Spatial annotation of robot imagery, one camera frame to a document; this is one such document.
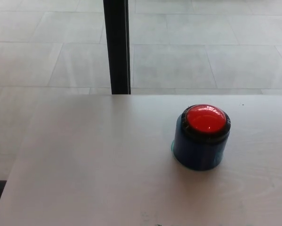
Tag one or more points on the red dome button blue base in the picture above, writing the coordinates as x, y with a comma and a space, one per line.
205, 122

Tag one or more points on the black vertical post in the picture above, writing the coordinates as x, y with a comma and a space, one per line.
117, 47

